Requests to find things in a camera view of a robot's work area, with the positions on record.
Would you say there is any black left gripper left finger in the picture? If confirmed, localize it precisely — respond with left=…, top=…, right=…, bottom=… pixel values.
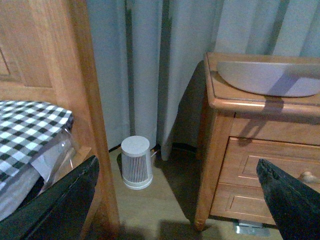
left=0, top=155, right=100, bottom=240

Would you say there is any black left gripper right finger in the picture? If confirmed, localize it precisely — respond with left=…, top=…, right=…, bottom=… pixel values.
left=256, top=158, right=320, bottom=240

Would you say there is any beige plastic dustpan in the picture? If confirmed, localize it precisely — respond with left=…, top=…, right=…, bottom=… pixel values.
left=217, top=61, right=320, bottom=98

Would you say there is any white slatted trash bin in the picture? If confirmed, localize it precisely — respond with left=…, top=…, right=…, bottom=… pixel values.
left=121, top=135, right=153, bottom=190

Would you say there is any round wooden drawer knob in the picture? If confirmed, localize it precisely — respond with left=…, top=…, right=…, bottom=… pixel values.
left=299, top=171, right=315, bottom=184

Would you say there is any clear plastic mattress cover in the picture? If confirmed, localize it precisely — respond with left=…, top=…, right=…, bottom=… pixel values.
left=30, top=128, right=78, bottom=193

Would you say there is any metal floor socket plate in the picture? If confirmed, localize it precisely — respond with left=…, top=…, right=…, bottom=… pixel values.
left=233, top=219, right=271, bottom=237

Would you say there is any black white checkered bedsheet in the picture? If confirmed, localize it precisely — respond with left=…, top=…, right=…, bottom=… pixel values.
left=0, top=100, right=73, bottom=189

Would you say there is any wooden nightstand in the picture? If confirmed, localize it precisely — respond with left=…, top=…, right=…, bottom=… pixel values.
left=194, top=52, right=320, bottom=231

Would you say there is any wooden bed headboard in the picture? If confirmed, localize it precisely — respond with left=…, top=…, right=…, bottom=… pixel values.
left=0, top=0, right=120, bottom=240

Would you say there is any grey blue curtain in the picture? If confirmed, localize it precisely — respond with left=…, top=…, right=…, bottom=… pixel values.
left=87, top=0, right=320, bottom=160

